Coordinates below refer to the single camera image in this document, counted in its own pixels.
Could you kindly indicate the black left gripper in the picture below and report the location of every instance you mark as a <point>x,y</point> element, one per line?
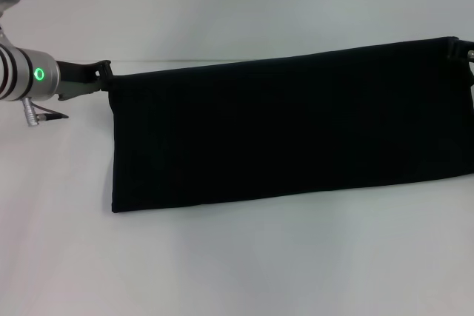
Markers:
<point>76,77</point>

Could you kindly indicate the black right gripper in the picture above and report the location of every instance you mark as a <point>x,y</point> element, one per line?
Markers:
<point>469,55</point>

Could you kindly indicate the black t-shirt with white print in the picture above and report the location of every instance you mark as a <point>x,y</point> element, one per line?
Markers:
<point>277,127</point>

